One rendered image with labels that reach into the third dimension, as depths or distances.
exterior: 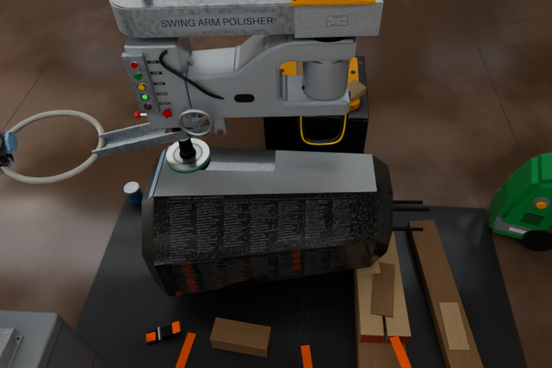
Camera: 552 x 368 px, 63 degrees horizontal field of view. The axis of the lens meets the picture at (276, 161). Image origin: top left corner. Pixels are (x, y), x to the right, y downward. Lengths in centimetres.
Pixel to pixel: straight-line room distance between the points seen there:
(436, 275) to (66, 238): 230
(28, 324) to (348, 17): 160
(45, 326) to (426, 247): 201
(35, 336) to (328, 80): 144
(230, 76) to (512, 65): 319
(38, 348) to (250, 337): 104
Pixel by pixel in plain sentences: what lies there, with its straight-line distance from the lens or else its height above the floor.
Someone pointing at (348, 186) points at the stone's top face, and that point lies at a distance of 213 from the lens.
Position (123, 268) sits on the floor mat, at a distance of 297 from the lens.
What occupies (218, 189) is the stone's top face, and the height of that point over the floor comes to 80.
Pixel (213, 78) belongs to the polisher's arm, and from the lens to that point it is 182.
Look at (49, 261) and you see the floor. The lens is 321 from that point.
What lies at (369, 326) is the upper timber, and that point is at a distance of 245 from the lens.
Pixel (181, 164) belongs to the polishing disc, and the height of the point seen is 83.
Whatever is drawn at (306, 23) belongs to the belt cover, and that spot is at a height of 161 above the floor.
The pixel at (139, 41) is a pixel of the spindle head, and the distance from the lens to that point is 181.
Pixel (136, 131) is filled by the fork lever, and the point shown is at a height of 94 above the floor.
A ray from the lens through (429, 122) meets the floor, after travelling 373.
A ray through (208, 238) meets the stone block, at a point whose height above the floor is 66.
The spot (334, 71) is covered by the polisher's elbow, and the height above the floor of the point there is 137.
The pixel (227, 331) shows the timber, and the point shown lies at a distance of 251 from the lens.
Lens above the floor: 245
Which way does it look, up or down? 48 degrees down
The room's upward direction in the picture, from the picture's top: 3 degrees counter-clockwise
